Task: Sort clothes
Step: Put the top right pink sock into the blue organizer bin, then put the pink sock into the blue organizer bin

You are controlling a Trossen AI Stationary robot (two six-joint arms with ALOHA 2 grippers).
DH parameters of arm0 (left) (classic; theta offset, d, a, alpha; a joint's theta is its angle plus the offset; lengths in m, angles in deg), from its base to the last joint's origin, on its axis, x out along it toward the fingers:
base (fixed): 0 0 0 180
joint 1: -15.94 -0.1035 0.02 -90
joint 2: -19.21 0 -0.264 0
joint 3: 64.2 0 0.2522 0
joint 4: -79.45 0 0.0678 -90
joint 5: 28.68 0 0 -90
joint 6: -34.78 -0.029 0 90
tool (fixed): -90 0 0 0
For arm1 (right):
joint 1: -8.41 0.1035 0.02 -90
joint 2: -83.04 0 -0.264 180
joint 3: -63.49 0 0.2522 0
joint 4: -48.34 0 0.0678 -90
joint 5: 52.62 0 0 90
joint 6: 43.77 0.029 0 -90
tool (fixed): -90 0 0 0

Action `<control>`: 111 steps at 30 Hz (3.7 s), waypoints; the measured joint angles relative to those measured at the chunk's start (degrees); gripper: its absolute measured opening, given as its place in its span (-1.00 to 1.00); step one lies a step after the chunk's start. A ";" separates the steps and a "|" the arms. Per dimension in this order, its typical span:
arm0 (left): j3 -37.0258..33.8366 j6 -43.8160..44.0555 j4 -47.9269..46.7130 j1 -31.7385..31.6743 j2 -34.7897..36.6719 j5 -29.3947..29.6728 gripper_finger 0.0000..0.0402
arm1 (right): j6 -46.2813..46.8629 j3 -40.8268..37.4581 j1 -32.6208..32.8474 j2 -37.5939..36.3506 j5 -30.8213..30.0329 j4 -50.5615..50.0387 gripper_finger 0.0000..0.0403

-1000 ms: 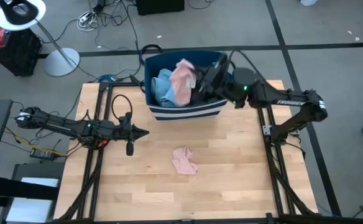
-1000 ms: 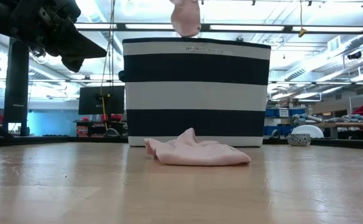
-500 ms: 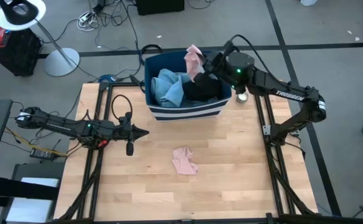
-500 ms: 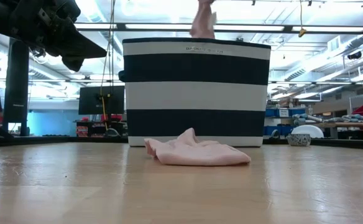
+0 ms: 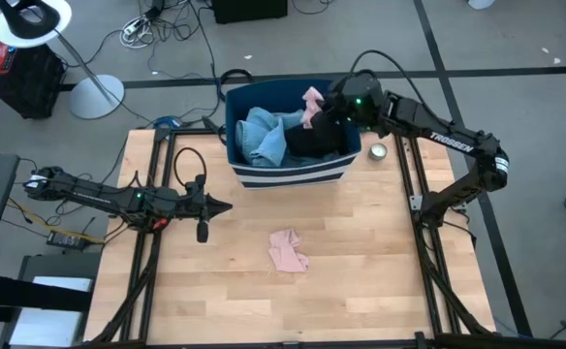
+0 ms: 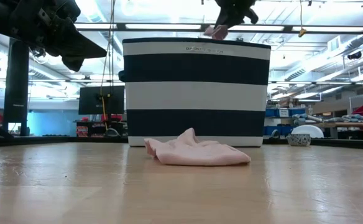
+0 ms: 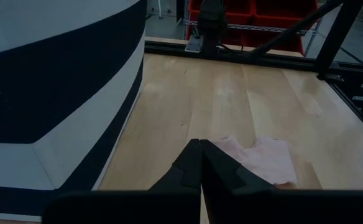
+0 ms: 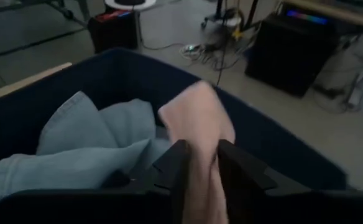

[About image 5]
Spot black garment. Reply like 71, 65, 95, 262
284, 113, 350, 159

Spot black box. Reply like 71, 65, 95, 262
210, 0, 289, 25

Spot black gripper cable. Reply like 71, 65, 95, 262
173, 146, 208, 188
349, 48, 429, 108

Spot light blue jeans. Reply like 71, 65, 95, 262
235, 106, 308, 169

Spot yellow cable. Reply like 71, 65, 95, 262
6, 196, 108, 245

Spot black equipment case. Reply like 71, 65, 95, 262
0, 41, 67, 120

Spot blue cable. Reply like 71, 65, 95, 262
154, 114, 182, 130

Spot grey cart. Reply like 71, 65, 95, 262
0, 251, 103, 349

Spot grey lamp pole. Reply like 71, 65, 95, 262
54, 28, 114, 106

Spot white power strip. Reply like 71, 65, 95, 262
117, 16, 157, 49

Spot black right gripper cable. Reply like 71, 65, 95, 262
349, 48, 429, 108

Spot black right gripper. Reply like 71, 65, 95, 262
312, 86, 352, 131

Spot black power adapter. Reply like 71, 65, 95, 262
46, 231, 90, 252

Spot long black floor cable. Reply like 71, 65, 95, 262
185, 0, 219, 96

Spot white ring lamp head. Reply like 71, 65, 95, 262
0, 0, 74, 48

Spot round grey lamp base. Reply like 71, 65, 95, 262
68, 74, 126, 120

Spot black cable loop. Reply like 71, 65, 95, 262
218, 68, 255, 88

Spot black aluminium table frame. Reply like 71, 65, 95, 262
72, 123, 566, 349

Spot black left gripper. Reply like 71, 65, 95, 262
180, 174, 234, 222

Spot navy fabric storage bin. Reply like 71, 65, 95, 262
218, 79, 364, 190

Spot small round metal tin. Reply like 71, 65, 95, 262
367, 143, 389, 162

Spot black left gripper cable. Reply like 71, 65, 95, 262
173, 146, 208, 188

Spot pale pink cloth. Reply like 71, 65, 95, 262
300, 85, 326, 130
267, 228, 311, 273

